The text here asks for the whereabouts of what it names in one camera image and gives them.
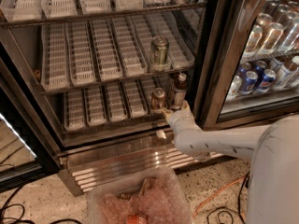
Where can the red cola can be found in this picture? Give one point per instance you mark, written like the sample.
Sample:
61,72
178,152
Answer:
136,219

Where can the blue pepsi can right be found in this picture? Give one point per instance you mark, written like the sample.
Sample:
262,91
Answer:
264,83

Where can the stainless steel fridge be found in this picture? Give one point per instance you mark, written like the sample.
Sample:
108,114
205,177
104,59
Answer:
92,156

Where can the white shelf tray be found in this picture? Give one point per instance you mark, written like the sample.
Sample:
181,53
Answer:
80,53
131,54
73,111
54,62
107,58
95,108
135,99
115,103

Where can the silver can upper shelf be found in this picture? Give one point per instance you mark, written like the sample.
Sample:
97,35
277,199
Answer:
263,20

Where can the white can behind door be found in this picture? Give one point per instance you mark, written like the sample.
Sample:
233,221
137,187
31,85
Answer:
235,85

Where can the clear plastic bin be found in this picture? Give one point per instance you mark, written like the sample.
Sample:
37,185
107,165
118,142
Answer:
154,194

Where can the green can on middle shelf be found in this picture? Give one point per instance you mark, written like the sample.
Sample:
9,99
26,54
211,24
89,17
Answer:
159,48

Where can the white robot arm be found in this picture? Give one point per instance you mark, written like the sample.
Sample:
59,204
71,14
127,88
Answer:
273,151

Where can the blue pepsi can front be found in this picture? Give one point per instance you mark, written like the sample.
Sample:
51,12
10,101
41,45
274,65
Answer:
248,82

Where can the bronze can on bottom shelf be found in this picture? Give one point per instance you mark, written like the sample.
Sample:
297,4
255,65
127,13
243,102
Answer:
157,101

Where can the white shelf tray bottom left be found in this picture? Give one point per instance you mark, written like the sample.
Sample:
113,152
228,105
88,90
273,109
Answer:
73,111

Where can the brown bottle with white cap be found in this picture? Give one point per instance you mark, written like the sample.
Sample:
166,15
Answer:
179,91

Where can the blue pepsi can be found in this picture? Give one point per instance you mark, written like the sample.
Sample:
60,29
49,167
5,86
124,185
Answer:
243,68
264,83
248,82

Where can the blue pepsi can rear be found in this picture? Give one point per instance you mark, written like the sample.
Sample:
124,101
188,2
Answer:
243,68

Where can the white shelf tray leftmost middle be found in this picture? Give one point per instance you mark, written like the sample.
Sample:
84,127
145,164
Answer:
54,62

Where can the glass fridge door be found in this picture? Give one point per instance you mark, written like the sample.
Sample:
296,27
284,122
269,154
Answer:
231,37

